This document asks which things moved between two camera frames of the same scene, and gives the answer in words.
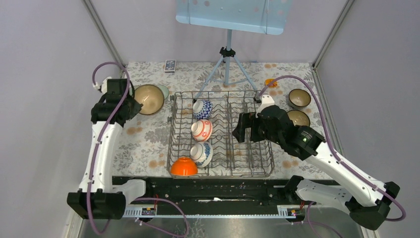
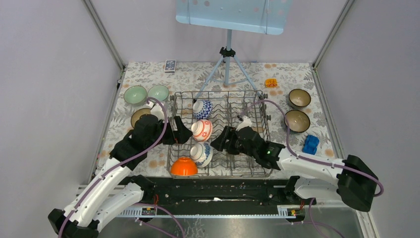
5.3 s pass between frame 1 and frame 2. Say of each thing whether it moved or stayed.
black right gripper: moved
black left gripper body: moved
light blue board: stayed
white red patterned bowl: stayed
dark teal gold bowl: stayed
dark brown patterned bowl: stayed
